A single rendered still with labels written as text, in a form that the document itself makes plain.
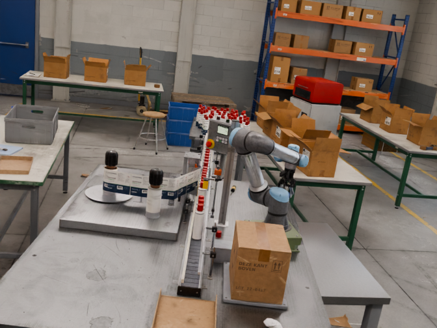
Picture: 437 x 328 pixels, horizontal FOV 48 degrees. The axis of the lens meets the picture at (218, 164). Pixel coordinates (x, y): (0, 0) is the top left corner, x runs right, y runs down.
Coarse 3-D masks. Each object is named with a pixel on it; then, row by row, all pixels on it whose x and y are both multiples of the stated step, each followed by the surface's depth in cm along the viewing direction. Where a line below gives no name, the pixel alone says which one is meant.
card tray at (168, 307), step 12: (168, 300) 223; (180, 300) 224; (192, 300) 226; (204, 300) 227; (216, 300) 222; (156, 312) 211; (168, 312) 214; (180, 312) 215; (192, 312) 217; (204, 312) 218; (216, 312) 212; (156, 324) 205; (168, 324) 206; (180, 324) 207; (192, 324) 208; (204, 324) 210
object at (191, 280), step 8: (208, 176) 382; (208, 184) 365; (192, 240) 274; (200, 240) 275; (192, 248) 265; (192, 256) 256; (192, 264) 248; (192, 272) 241; (184, 280) 232; (192, 280) 233
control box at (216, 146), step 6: (210, 120) 300; (216, 120) 298; (222, 120) 300; (210, 126) 301; (216, 126) 298; (228, 126) 293; (210, 132) 302; (216, 132) 299; (228, 132) 294; (210, 138) 302; (228, 138) 294; (216, 144) 301; (222, 144) 298; (216, 150) 301; (222, 150) 298
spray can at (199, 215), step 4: (200, 204) 271; (200, 208) 270; (196, 212) 270; (200, 212) 270; (196, 216) 271; (200, 216) 270; (196, 220) 271; (200, 220) 271; (196, 224) 272; (200, 224) 272; (196, 228) 272; (200, 228) 273; (192, 232) 275; (196, 232) 273; (200, 232) 274; (192, 236) 275; (196, 236) 274; (200, 236) 275
